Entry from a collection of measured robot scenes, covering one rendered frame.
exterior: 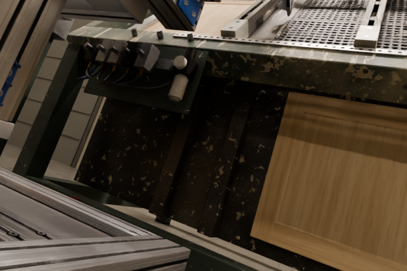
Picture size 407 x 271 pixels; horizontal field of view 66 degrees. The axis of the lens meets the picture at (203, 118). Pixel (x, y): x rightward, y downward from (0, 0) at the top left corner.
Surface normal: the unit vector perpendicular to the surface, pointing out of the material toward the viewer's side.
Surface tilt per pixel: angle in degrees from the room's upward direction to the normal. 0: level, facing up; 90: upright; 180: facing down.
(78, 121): 90
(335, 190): 90
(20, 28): 90
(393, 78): 143
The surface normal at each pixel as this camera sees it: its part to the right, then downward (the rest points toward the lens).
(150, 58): 0.87, 0.18
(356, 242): -0.38, -0.31
